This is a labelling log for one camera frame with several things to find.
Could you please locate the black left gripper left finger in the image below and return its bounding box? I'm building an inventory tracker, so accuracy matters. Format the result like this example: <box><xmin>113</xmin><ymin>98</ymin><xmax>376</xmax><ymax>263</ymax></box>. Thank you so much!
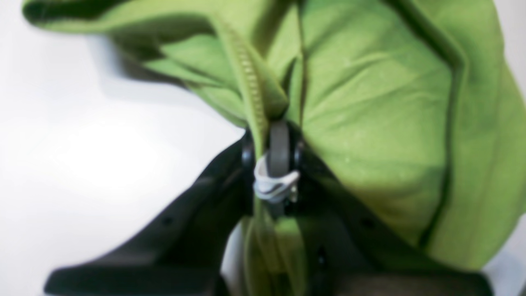
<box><xmin>44</xmin><ymin>131</ymin><xmax>255</xmax><ymax>296</ymax></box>

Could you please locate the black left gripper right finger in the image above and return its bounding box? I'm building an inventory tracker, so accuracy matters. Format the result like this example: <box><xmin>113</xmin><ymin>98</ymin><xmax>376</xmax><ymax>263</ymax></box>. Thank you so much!
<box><xmin>267</xmin><ymin>120</ymin><xmax>494</xmax><ymax>296</ymax></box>

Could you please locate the green T-shirt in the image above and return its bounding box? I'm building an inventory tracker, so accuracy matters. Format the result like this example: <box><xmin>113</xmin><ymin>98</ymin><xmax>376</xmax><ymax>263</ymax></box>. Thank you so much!
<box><xmin>23</xmin><ymin>0</ymin><xmax>525</xmax><ymax>296</ymax></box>

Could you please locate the white garment care label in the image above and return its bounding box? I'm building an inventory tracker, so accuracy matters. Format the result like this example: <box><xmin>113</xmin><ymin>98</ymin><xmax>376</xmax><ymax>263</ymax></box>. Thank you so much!
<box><xmin>252</xmin><ymin>153</ymin><xmax>300</xmax><ymax>204</ymax></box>

